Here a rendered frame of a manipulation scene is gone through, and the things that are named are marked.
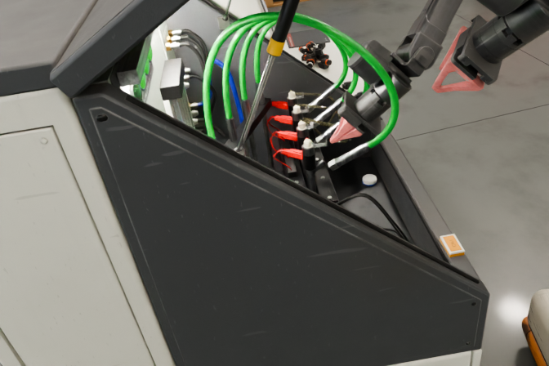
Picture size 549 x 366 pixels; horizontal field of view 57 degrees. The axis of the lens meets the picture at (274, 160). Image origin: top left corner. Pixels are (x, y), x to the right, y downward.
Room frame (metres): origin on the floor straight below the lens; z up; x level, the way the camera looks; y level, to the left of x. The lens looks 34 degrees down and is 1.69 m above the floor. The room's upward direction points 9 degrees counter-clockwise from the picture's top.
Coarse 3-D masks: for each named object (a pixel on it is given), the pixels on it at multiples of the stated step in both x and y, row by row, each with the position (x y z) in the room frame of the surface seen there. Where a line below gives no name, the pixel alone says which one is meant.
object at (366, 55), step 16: (256, 16) 0.86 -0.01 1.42; (272, 16) 0.85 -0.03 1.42; (304, 16) 0.84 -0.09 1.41; (224, 32) 0.88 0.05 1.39; (336, 32) 0.81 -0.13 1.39; (352, 48) 0.80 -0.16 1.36; (208, 64) 0.90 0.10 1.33; (208, 80) 0.90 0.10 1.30; (384, 80) 0.78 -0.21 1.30; (208, 96) 0.91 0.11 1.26; (208, 112) 0.91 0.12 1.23; (208, 128) 0.91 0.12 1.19; (384, 128) 0.79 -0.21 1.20; (368, 144) 0.80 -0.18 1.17
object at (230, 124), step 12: (252, 24) 0.99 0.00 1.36; (240, 36) 0.99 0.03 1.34; (228, 48) 0.99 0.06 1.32; (348, 48) 1.00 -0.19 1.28; (228, 60) 0.99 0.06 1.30; (228, 72) 0.99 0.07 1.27; (228, 84) 0.99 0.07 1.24; (228, 96) 0.99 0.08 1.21; (228, 108) 0.99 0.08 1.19; (228, 120) 0.99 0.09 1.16; (324, 132) 1.00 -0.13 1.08
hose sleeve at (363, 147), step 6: (366, 144) 0.80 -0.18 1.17; (354, 150) 0.81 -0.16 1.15; (360, 150) 0.80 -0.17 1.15; (366, 150) 0.79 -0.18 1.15; (342, 156) 0.82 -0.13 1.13; (348, 156) 0.81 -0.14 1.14; (354, 156) 0.80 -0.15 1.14; (336, 162) 0.82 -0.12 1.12; (342, 162) 0.81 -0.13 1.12; (348, 162) 0.81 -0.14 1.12
